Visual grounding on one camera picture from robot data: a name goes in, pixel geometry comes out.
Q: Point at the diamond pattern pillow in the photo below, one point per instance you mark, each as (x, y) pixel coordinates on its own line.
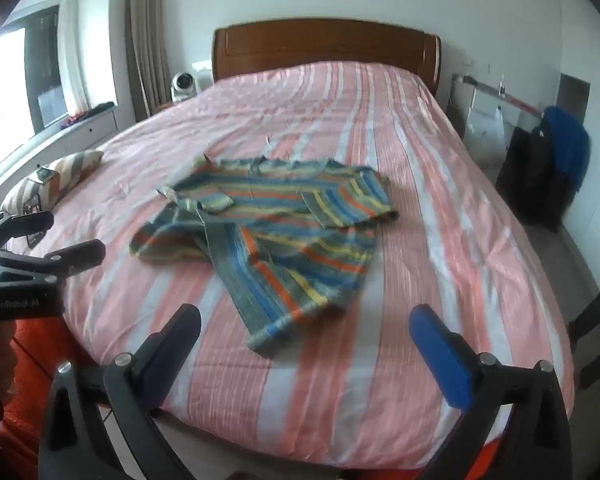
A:
(65, 170)

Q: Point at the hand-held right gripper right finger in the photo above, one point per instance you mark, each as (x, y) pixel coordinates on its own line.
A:
(440, 355)

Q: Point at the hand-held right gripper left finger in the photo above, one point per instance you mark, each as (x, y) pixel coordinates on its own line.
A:
(172, 345)

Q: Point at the white plastic bag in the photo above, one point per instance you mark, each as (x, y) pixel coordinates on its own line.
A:
(496, 120)

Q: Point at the wooden headboard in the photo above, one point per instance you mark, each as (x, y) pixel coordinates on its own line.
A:
(325, 42)

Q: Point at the black device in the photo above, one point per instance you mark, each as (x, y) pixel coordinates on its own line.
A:
(36, 225)

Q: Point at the window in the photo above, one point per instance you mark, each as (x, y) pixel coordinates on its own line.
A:
(42, 65)

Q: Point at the small dark box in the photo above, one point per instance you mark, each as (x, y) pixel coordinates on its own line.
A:
(45, 175)

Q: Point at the white window bench cabinet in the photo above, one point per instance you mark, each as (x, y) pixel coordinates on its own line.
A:
(90, 127)

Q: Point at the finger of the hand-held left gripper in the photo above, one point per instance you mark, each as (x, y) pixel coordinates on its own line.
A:
(80, 252)
(30, 222)

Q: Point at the pink striped bedspread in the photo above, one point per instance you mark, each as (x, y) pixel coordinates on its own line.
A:
(405, 260)

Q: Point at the white sheer curtain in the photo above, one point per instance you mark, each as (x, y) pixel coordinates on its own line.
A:
(75, 55)

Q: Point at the small clear bottle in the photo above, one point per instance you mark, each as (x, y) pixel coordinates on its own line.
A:
(502, 87)

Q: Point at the blue jacket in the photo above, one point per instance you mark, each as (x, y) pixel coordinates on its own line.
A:
(567, 145)

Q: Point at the white bedside cabinet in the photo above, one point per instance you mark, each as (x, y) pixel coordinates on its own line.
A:
(517, 102)

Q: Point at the striped knit sweater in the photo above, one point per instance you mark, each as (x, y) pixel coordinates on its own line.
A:
(280, 240)

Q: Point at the white security camera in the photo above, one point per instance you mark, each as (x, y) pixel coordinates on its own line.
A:
(184, 85)

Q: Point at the brown curtain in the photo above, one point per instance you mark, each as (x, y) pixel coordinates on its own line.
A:
(147, 35)

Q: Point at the orange bed sheet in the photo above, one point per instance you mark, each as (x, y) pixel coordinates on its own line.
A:
(35, 350)

